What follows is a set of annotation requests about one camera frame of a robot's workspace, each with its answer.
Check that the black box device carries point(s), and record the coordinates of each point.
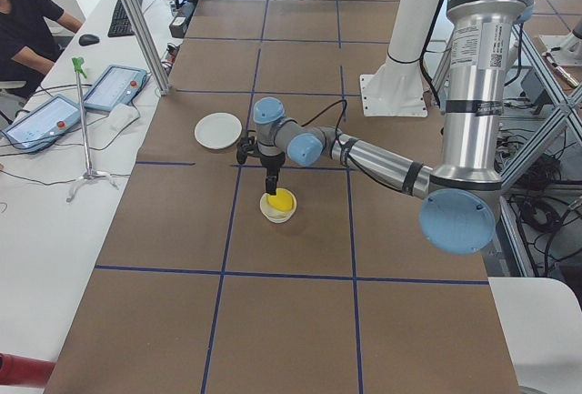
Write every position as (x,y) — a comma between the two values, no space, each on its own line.
(180,23)

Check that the black keyboard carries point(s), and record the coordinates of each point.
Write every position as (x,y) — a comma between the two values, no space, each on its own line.
(120,24)

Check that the seated person black shirt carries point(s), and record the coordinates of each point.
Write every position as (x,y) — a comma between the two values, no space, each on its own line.
(28,49)

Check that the teach pendant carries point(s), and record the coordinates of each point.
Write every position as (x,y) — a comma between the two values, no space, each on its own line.
(118,85)
(41,127)

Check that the white bowl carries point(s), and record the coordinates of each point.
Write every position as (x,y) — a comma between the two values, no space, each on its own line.
(272,214)

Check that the red cylinder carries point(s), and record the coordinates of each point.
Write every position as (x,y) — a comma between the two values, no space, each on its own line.
(25,372)

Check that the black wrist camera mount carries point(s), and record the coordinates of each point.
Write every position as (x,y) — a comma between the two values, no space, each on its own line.
(246,147)

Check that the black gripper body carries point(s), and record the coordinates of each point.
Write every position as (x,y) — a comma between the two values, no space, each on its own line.
(272,164)

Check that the green tipped grabber stick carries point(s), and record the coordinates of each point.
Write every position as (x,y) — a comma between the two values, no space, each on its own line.
(91,175)

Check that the teach pendant far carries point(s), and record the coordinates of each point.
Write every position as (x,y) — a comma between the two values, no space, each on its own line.
(118,85)

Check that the aluminium frame post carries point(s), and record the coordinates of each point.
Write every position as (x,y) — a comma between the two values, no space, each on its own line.
(147,45)

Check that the black computer mouse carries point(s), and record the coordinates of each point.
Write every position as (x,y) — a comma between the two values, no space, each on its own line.
(88,39)

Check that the yellow lemon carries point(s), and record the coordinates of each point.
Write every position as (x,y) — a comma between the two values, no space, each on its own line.
(282,200)

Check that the white round plate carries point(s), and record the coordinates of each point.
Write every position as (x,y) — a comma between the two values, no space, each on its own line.
(218,130)

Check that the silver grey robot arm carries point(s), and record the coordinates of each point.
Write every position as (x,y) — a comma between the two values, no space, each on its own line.
(460,197)

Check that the white pedestal mount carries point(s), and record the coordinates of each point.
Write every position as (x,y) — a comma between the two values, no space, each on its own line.
(396,88)

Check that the teach pendant near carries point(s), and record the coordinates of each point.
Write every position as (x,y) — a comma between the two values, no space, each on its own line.
(41,127)

